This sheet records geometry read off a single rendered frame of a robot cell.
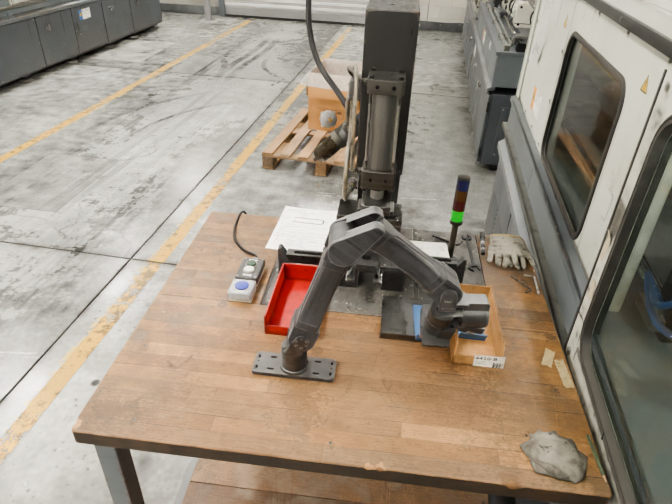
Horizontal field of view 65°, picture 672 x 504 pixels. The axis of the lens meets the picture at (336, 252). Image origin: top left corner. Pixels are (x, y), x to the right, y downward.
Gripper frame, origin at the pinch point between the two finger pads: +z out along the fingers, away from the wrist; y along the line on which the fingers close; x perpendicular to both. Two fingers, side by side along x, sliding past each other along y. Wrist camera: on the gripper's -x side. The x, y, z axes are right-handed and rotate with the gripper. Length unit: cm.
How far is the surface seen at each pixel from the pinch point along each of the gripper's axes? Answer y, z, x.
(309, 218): 53, 35, 37
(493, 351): -1.7, 2.8, -16.9
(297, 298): 12.3, 11.3, 35.9
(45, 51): 434, 329, 405
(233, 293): 11, 8, 54
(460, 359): -5.4, -0.4, -7.6
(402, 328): 3.1, 4.0, 6.5
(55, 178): 178, 212, 255
